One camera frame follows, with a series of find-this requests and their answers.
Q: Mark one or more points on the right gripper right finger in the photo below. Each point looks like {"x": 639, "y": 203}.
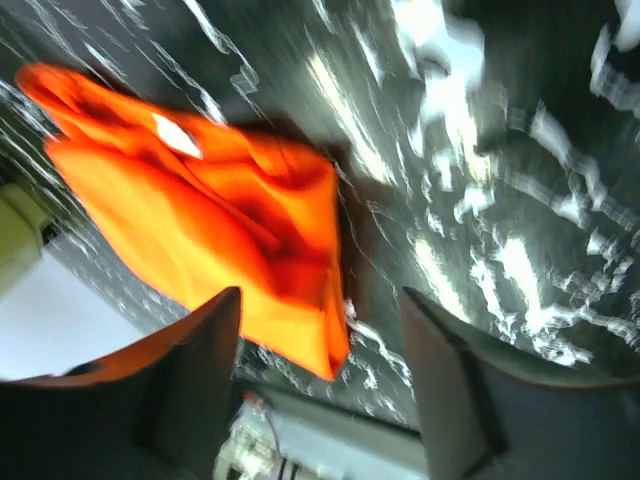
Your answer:
{"x": 488, "y": 410}

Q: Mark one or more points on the olive green plastic basket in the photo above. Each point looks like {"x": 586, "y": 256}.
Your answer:
{"x": 23, "y": 222}

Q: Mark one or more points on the orange t shirt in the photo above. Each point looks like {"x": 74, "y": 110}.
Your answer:
{"x": 193, "y": 207}

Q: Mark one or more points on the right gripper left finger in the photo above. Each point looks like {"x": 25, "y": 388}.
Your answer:
{"x": 156, "y": 409}

